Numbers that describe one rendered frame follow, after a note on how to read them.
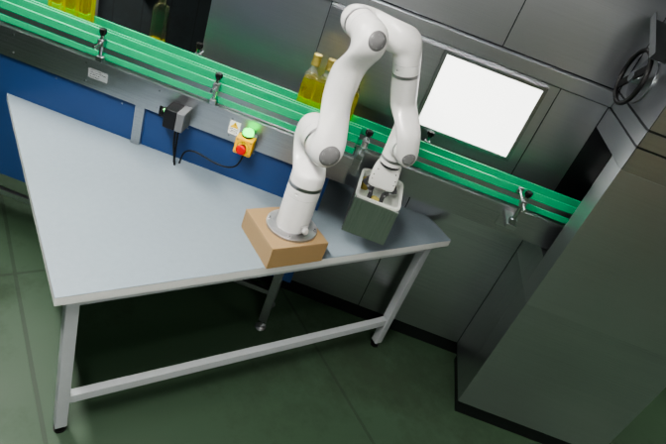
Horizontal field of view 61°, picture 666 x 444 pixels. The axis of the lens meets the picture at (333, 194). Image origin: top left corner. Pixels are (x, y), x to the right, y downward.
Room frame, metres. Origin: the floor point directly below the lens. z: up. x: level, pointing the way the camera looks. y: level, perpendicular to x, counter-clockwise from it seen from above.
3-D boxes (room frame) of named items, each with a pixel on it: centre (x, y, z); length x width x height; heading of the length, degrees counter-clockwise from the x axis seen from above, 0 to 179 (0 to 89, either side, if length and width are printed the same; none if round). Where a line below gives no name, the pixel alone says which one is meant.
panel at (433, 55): (2.22, -0.18, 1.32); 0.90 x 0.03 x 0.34; 91
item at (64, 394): (1.65, 0.09, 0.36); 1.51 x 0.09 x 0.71; 132
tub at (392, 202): (1.86, -0.16, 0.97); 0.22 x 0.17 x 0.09; 1
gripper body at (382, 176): (1.82, -0.15, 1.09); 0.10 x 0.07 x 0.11; 91
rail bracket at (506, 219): (1.97, -0.68, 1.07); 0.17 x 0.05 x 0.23; 1
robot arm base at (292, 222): (1.67, 0.10, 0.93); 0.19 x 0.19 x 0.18
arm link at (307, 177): (1.70, 0.12, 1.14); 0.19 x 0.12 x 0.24; 29
